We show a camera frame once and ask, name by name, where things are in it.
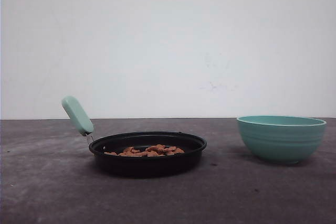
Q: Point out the black frying pan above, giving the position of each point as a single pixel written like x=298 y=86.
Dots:
x=136 y=167

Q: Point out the brown fried beef cubes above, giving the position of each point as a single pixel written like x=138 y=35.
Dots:
x=152 y=151

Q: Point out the teal ribbed bowl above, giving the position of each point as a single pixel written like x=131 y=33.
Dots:
x=281 y=139

